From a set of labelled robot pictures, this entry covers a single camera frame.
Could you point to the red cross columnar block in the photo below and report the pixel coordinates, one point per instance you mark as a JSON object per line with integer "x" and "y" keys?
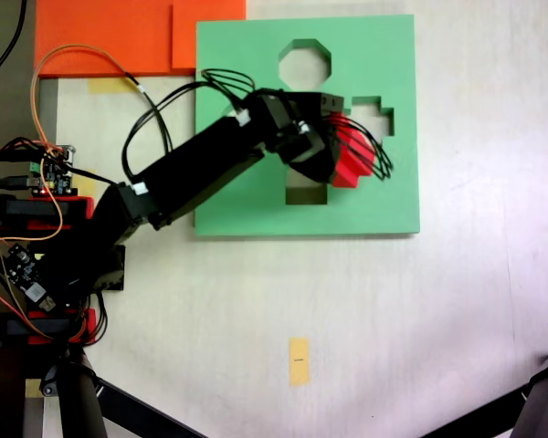
{"x": 354, "y": 159}

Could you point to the green shape-hole board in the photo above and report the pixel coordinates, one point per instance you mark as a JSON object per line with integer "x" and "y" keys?
{"x": 256, "y": 210}

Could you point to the orange flat block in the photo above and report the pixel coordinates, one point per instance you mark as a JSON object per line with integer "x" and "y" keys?
{"x": 105, "y": 36}

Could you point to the yellow tape strip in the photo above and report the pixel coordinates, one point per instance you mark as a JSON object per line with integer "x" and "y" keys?
{"x": 109, "y": 86}

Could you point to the beige tape label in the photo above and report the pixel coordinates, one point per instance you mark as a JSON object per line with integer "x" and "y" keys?
{"x": 299, "y": 362}

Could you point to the red and black table clamp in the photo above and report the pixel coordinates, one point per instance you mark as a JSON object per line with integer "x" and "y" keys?
{"x": 89, "y": 321}
{"x": 80, "y": 212}

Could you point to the circuit board with green terminal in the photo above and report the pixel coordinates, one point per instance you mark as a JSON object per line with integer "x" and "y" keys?
{"x": 52, "y": 175}

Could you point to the thin black tripod brace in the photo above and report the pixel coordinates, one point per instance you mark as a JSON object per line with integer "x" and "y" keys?
{"x": 475, "y": 417}
{"x": 150, "y": 410}

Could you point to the black circuit board with coil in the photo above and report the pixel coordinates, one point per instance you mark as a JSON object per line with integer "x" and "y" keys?
{"x": 23, "y": 271}

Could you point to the thick black tripod leg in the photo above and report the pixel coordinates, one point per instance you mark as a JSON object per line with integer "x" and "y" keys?
{"x": 80, "y": 401}
{"x": 545, "y": 397}

